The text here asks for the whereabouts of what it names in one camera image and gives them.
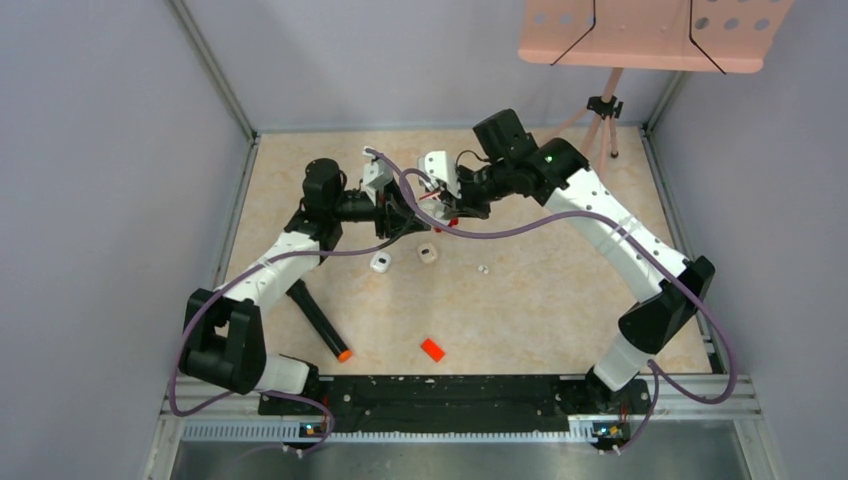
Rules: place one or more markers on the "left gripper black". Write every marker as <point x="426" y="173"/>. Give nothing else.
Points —
<point x="394" y="214"/>

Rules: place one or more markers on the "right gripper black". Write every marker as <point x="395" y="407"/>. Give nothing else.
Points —
<point x="466" y="209"/>

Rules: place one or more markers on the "beige earbud case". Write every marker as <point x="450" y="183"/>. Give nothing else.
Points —
<point x="427" y="253"/>

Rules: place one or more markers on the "white earbud case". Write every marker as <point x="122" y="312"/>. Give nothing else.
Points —
<point x="381" y="262"/>
<point x="436" y="212"/>

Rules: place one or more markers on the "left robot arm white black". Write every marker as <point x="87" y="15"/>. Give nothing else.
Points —
<point x="225" y="344"/>

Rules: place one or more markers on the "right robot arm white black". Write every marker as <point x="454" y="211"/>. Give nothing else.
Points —
<point x="668" y="287"/>

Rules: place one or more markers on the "red block with windows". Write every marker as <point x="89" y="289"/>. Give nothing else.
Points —
<point x="445" y="226"/>

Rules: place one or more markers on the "black marker orange cap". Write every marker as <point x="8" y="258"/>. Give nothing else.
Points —
<point x="301" y="296"/>

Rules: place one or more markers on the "small orange red block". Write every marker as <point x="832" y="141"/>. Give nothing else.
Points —
<point x="432" y="350"/>

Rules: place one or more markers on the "pink music stand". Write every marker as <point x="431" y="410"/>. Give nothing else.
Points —
<point x="683" y="36"/>

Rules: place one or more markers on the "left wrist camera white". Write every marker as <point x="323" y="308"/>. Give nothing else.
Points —
<point x="376" y="176"/>

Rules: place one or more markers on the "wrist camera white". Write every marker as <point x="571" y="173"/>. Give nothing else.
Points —
<point x="376" y="176"/>
<point x="440" y="173"/>

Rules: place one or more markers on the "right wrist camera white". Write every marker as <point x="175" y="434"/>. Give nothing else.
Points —
<point x="440" y="173"/>

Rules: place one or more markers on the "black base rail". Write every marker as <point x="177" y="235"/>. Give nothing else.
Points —
<point x="461" y="404"/>

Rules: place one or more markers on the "grey cable duct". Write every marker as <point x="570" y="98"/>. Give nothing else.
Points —
<point x="295" y="432"/>

